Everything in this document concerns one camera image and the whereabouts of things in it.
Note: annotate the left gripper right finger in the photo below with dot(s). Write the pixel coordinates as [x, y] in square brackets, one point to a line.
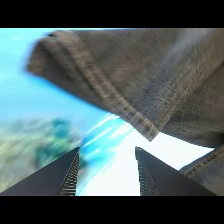
[163, 176]

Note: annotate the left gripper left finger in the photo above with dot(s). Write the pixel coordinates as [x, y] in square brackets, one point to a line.
[50, 176]

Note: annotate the black pants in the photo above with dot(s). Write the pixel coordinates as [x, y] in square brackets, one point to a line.
[143, 76]

